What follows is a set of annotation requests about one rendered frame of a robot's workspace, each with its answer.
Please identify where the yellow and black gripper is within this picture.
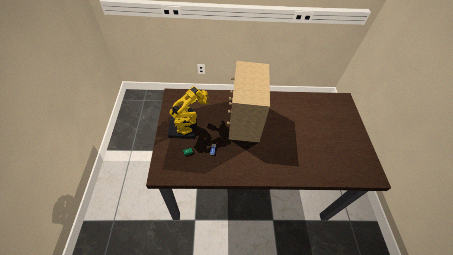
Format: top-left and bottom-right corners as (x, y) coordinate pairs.
(191, 90), (209, 104)

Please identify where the wooden chest of drawers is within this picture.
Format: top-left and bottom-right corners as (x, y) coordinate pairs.
(229, 61), (270, 142)

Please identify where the blue and white eraser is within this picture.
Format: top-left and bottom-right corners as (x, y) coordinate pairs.
(210, 144), (216, 155)

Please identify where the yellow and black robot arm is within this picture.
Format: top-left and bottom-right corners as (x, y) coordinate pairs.
(169, 86), (203, 135)

